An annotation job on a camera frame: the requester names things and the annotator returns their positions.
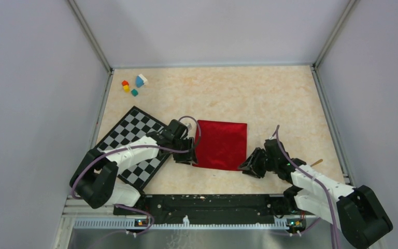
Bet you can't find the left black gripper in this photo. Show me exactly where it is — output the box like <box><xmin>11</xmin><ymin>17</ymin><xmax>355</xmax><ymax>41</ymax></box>
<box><xmin>170</xmin><ymin>136</ymin><xmax>198</xmax><ymax>165</ymax></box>

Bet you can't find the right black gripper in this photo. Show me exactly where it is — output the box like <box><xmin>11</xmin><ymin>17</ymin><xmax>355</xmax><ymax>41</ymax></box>
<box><xmin>238</xmin><ymin>147</ymin><xmax>278</xmax><ymax>178</ymax></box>

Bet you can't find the red cloth napkin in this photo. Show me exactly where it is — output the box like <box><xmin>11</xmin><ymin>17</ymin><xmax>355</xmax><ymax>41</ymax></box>
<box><xmin>193</xmin><ymin>120</ymin><xmax>248</xmax><ymax>171</ymax></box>

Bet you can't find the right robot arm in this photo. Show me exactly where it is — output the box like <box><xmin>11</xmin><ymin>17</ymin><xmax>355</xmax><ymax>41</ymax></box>
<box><xmin>238</xmin><ymin>139</ymin><xmax>393</xmax><ymax>248</ymax></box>

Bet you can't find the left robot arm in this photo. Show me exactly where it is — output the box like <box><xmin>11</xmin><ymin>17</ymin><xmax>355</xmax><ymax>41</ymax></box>
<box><xmin>69</xmin><ymin>119</ymin><xmax>201</xmax><ymax>214</ymax></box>

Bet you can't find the black white checkerboard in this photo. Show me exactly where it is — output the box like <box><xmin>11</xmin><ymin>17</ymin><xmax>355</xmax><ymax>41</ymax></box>
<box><xmin>94</xmin><ymin>105</ymin><xmax>172</xmax><ymax>190</ymax></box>

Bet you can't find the blue white block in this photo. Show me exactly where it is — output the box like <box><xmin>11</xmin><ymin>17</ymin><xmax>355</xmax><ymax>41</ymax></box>
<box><xmin>135</xmin><ymin>74</ymin><xmax>148</xmax><ymax>88</ymax></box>

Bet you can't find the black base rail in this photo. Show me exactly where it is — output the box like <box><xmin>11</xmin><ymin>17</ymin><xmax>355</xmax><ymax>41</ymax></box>
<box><xmin>113</xmin><ymin>194</ymin><xmax>318</xmax><ymax>226</ymax></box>

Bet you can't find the white toothed cable tray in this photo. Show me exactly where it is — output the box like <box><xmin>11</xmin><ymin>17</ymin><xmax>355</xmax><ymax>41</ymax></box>
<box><xmin>74</xmin><ymin>217</ymin><xmax>289</xmax><ymax>230</ymax></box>

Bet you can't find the aluminium frame left post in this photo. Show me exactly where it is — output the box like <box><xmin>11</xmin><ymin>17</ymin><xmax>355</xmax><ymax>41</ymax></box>
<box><xmin>66</xmin><ymin>0</ymin><xmax>112</xmax><ymax>75</ymax></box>

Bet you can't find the aluminium frame post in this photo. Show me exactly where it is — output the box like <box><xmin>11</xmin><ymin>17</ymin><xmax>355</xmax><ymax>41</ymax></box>
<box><xmin>312</xmin><ymin>0</ymin><xmax>360</xmax><ymax>71</ymax></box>
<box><xmin>66</xmin><ymin>0</ymin><xmax>112</xmax><ymax>75</ymax></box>

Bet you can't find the aluminium frame right post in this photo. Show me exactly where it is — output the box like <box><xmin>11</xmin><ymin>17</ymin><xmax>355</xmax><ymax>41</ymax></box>
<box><xmin>312</xmin><ymin>0</ymin><xmax>360</xmax><ymax>71</ymax></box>

